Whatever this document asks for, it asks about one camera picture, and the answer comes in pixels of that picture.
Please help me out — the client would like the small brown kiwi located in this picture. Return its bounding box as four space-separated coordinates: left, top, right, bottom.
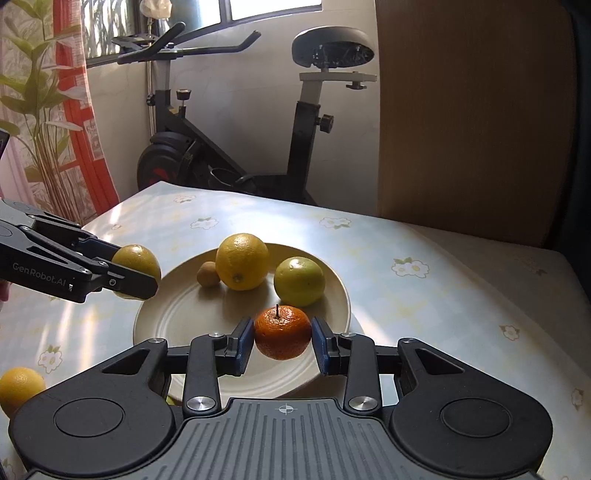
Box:
197 261 221 288

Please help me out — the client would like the brown wooden wardrobe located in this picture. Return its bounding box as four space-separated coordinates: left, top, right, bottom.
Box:
376 1 576 246

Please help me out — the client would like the large yellow lemon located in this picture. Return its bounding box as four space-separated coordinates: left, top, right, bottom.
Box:
214 233 270 291

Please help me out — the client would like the cream ceramic plate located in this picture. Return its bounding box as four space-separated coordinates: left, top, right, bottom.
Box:
133 243 351 404

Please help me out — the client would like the yellow orange at table edge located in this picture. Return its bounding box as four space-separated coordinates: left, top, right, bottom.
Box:
0 367 46 418

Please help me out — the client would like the green-yellow round citrus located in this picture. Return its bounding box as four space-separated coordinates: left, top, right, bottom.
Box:
273 257 325 307

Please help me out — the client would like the black exercise bike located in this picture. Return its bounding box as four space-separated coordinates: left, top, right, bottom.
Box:
112 22 378 205

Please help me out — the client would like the floral white tablecloth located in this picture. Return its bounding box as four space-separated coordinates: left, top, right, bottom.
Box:
0 180 591 480

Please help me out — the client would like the yellow-green lemon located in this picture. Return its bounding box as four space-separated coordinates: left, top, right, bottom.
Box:
111 244 161 300

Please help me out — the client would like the orange tangerine with stem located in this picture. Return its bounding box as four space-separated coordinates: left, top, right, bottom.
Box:
253 304 311 361

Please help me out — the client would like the window with grille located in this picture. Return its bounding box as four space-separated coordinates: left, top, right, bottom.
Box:
81 0 322 67

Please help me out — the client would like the red leaf-patterned curtain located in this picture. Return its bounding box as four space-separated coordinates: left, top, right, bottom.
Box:
1 1 119 224

